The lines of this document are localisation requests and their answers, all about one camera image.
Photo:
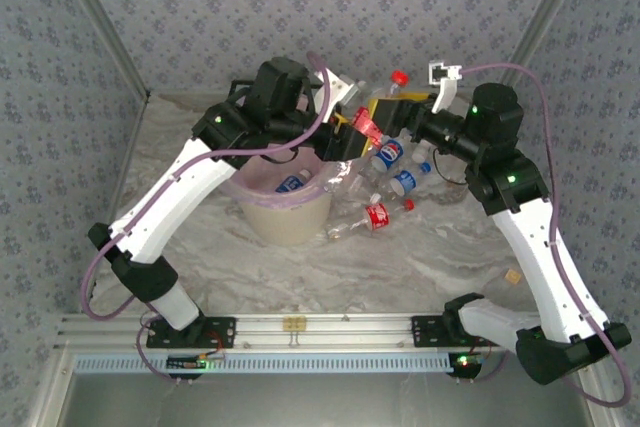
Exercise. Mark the red label plastic bottle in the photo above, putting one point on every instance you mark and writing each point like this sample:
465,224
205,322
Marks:
367,124

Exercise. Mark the Pepsi label plastic bottle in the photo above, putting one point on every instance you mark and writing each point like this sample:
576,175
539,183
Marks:
389,153

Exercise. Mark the clear bottle red cap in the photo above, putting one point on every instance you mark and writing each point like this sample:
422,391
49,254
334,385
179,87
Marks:
398,78

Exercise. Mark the red label red cap bottle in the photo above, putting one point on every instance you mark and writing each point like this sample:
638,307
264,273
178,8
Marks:
377,217

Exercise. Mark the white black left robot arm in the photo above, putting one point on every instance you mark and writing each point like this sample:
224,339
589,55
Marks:
165,207

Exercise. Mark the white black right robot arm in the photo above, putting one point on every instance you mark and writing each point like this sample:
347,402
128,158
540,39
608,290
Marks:
540,257

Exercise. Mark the pink plastic bin liner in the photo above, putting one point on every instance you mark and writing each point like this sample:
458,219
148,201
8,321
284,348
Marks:
260,174

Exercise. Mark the beige plastic bin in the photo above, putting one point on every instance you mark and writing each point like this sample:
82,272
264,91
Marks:
285,227

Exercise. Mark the blue label white cap bottle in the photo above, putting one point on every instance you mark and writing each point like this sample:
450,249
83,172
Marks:
289,184

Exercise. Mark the small tan square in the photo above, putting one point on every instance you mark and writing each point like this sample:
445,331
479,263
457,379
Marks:
513,277

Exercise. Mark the tan connector block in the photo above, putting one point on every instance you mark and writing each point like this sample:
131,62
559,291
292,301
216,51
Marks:
294,323

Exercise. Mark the right circuit board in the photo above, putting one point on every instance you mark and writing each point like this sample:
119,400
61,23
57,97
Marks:
465,362

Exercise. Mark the circuit board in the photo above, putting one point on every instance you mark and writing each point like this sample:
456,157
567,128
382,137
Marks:
187,362
465,362

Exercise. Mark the grey metal panel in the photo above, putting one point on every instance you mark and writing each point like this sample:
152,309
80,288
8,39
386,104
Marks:
320,402

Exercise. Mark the left circuit board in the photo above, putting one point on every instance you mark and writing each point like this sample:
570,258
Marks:
187,362

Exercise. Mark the aluminium frame post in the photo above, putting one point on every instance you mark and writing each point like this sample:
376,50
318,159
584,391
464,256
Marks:
597,397
52,392
102,17
542,17

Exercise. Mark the aluminium mounting rail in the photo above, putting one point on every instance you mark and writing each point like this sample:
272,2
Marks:
350,332

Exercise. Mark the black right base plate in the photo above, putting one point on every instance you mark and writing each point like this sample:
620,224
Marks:
425,332

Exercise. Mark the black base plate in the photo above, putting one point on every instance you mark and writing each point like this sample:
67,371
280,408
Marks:
425,332
222,332

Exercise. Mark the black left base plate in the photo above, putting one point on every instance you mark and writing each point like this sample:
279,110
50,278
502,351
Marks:
222,332

